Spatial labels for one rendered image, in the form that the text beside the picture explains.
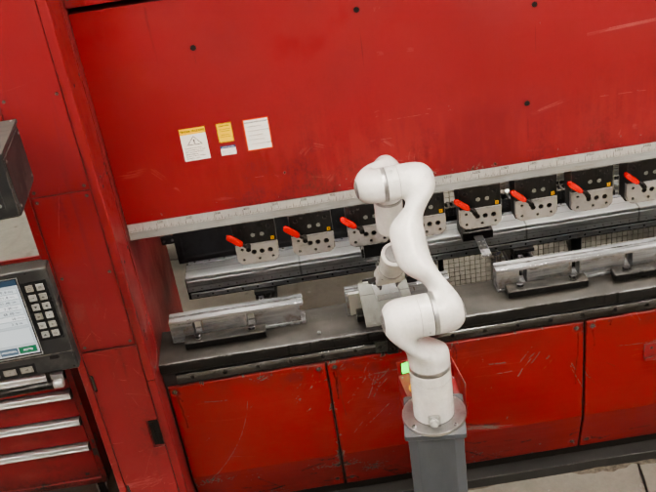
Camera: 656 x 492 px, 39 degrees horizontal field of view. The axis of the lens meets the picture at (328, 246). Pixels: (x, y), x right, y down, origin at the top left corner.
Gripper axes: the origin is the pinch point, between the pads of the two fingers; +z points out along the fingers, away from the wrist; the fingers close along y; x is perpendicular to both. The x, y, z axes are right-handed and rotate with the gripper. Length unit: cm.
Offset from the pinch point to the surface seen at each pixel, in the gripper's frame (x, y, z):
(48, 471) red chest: 26, 148, 87
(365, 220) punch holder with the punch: -21.4, 3.8, -9.6
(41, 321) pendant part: 6, 108, -53
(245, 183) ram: -37, 42, -24
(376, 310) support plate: 8.8, 6.2, 1.2
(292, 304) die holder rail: -4.0, 34.3, 16.1
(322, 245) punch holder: -17.3, 20.1, -3.5
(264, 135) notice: -47, 33, -37
